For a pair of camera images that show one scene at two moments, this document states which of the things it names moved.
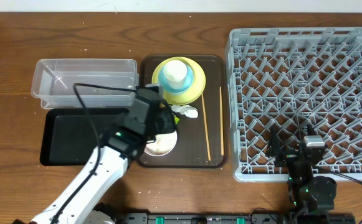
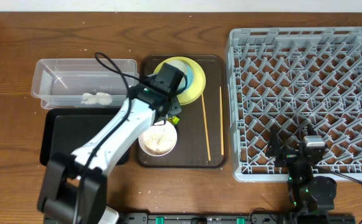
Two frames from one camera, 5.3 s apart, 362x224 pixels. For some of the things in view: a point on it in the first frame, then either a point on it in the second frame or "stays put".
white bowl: [164, 144] stays put
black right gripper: [286, 156] stays put
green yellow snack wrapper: [176, 120] stays put
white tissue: [186, 109] to [101, 98]
